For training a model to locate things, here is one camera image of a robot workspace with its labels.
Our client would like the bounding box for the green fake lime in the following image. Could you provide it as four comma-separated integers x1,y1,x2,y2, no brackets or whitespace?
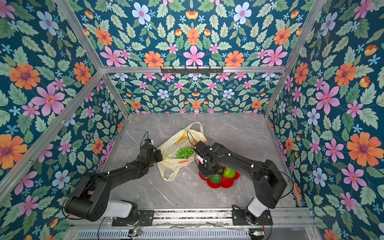
209,174,223,184

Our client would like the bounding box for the green fake bell pepper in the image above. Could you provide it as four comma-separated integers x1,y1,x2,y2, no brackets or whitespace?
223,168,236,179

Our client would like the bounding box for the cream plastic bag with fruit print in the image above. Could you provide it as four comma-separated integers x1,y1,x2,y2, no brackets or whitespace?
158,122,208,182

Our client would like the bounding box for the red flower-shaped plate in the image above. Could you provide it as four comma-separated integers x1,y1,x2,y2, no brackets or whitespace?
199,167,241,189

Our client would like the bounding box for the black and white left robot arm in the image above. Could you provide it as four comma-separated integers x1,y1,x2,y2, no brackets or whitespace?
64,143,163,222

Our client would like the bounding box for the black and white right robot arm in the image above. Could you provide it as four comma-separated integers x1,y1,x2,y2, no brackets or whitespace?
193,141,288,225

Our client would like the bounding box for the green fake grape bunch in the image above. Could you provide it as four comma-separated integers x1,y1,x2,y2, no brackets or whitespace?
177,147,195,159

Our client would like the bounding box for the yellow fake banana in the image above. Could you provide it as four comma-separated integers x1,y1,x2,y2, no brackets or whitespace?
178,135,188,142

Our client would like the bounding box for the small green circuit board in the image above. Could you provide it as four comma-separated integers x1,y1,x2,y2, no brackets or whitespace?
128,230,143,238

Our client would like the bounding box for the right small circuit board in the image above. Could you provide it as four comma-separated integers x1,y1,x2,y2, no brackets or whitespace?
249,230,265,240

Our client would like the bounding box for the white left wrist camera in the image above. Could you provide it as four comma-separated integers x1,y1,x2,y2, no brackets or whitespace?
145,138,154,145

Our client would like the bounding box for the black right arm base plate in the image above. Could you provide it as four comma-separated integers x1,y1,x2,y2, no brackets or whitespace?
231,205,273,226

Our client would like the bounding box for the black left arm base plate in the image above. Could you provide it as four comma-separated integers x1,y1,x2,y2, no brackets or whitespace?
112,210,155,227

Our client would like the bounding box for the black hook rail on wall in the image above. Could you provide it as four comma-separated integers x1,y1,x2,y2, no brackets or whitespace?
160,67,224,74

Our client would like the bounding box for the aluminium front frame rail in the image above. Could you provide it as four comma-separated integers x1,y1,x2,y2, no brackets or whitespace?
68,208,316,231

